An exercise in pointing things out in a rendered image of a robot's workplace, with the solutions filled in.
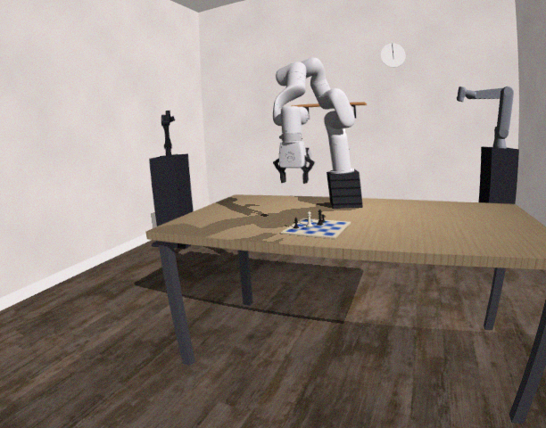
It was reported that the blue and white chessboard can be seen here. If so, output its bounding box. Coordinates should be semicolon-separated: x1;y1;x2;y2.
281;218;351;239

